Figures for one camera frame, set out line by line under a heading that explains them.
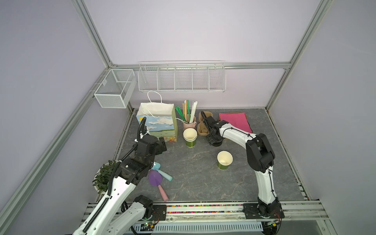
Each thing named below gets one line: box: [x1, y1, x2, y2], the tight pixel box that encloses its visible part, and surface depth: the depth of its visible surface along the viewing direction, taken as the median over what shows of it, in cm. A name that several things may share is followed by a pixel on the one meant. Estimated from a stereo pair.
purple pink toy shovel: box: [148, 169, 169, 203], surface depth 86 cm
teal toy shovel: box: [149, 161, 173, 182], surface depth 88 cm
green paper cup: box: [216, 150, 234, 170], surface depth 86 cm
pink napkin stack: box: [219, 112, 254, 134], surface depth 111 cm
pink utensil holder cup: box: [182, 116, 197, 133], surface depth 101 cm
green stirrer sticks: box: [175, 105, 187, 122], surface depth 98 cm
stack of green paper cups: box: [182, 127, 198, 149], surface depth 94 cm
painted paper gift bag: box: [136, 90, 179, 143], surface depth 90 cm
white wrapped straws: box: [189, 100, 198, 124], surface depth 101 cm
